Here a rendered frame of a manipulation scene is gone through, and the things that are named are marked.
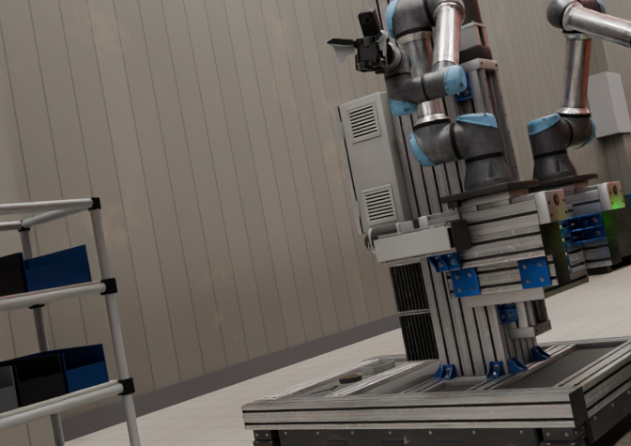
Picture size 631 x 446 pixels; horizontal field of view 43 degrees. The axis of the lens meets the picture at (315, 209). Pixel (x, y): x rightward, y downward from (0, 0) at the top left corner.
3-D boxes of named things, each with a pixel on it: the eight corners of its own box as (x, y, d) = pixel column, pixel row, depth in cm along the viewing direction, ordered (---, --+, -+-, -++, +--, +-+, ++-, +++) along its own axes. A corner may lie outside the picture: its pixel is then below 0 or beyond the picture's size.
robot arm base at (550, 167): (526, 186, 278) (520, 158, 278) (544, 183, 289) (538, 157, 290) (567, 176, 268) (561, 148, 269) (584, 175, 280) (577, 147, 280)
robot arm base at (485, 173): (455, 193, 239) (449, 161, 240) (479, 192, 251) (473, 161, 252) (500, 184, 230) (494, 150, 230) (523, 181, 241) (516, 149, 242)
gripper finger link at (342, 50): (328, 60, 201) (359, 62, 205) (327, 37, 201) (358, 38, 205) (322, 63, 204) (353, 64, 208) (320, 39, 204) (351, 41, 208)
